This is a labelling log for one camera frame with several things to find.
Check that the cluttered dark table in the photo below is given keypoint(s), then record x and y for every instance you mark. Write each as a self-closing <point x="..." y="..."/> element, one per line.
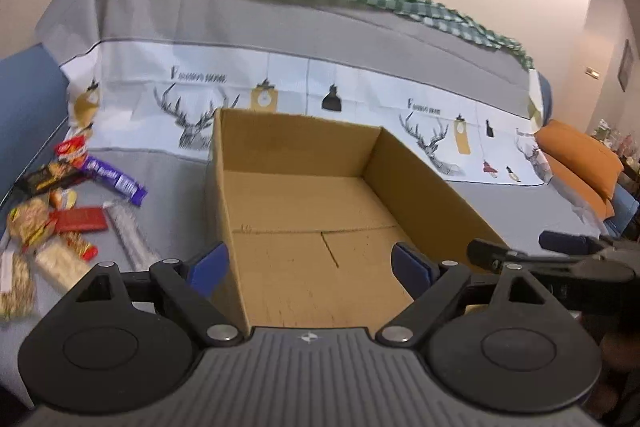
<point x="617" y="144"/>

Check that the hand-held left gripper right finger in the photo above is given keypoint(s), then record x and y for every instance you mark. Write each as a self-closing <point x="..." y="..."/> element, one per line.
<point x="410" y="264"/>

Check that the small dark framed picture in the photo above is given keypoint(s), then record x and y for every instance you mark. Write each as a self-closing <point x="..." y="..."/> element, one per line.
<point x="625" y="64"/>

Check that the silver snack packet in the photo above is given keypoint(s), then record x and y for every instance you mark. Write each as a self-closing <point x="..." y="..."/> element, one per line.
<point x="127" y="232"/>

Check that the brown cardboard box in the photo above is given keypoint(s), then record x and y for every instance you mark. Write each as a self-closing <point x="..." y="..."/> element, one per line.
<point x="300" y="207"/>

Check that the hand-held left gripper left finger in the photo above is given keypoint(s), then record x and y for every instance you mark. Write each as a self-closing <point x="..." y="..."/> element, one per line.
<point x="210" y="264"/>

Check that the red snack packet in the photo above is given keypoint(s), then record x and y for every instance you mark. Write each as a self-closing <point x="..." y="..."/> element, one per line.
<point x="80" y="219"/>
<point x="70" y="150"/>

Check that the purple chocolate bar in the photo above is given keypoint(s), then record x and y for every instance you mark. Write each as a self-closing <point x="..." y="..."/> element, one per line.
<point x="112" y="177"/>

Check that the orange cushion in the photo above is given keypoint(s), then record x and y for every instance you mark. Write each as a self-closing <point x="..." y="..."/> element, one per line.
<point x="580" y="152"/>
<point x="585" y="202"/>

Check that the yellow cracker packet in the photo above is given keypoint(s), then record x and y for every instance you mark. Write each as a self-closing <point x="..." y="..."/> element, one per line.
<point x="27" y="217"/>

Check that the small orange snack packet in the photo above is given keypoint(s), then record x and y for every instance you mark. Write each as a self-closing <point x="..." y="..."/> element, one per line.
<point x="62" y="198"/>

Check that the red-ended peanut candy packet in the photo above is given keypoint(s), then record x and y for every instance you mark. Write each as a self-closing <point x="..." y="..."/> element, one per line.
<point x="60" y="262"/>

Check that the wall light switch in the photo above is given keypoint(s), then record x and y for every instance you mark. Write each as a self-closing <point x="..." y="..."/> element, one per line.
<point x="592" y="72"/>

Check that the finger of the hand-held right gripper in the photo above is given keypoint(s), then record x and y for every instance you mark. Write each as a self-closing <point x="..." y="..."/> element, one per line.
<point x="565" y="241"/>
<point x="487" y="254"/>

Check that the gold nut snack packet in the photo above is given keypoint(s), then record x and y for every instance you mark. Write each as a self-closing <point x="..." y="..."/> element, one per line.
<point x="17" y="292"/>

